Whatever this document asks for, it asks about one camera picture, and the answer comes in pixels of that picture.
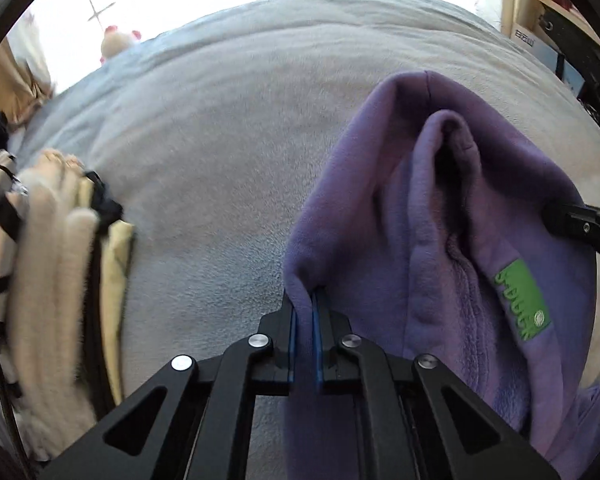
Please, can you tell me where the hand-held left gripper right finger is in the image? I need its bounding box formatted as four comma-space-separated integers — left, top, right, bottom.
312, 289, 562, 480

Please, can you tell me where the purple hoodie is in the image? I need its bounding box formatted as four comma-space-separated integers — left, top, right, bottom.
281, 70, 600, 480

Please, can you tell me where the cream fuzzy garment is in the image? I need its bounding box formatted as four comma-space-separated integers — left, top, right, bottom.
9, 148, 102, 462

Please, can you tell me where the grey-blue fleece blanket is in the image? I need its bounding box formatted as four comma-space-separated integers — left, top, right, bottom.
5, 0, 600, 480

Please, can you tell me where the pale yellow garment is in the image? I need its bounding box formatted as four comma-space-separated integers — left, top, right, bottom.
77, 175, 137, 407

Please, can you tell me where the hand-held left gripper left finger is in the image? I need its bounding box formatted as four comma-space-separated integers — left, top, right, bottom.
40, 291, 301, 480

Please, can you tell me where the plush toy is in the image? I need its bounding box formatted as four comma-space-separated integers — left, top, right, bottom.
100, 25, 144, 66

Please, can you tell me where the white printed box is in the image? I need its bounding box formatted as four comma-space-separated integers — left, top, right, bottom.
510, 20, 588, 96

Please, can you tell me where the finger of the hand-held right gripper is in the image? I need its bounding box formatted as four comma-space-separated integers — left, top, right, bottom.
542, 200, 600, 274

